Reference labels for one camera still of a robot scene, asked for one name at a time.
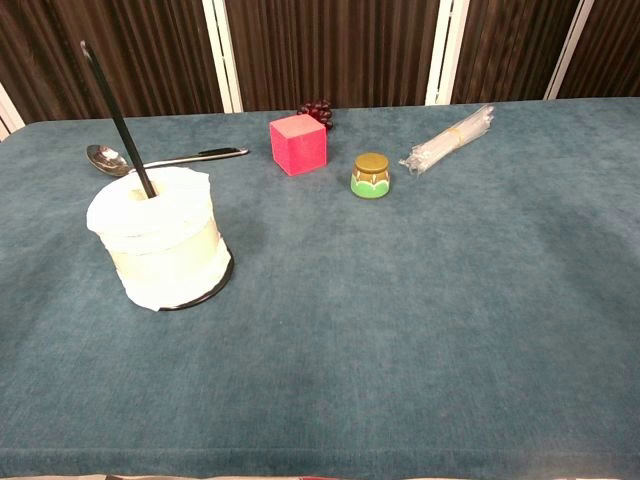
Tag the green jar with gold lid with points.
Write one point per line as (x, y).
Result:
(371, 175)

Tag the white toilet paper roll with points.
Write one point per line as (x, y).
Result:
(160, 235)

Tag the blue velvet tablecloth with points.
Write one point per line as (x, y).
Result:
(350, 325)

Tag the white partition frame post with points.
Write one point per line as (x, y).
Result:
(571, 50)
(222, 60)
(7, 115)
(447, 50)

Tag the red cube block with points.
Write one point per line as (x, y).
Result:
(300, 145)

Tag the dark brown slatted panel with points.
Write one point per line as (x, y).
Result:
(615, 45)
(160, 55)
(515, 45)
(330, 50)

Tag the bundle of clear wrapped straws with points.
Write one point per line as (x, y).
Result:
(450, 137)

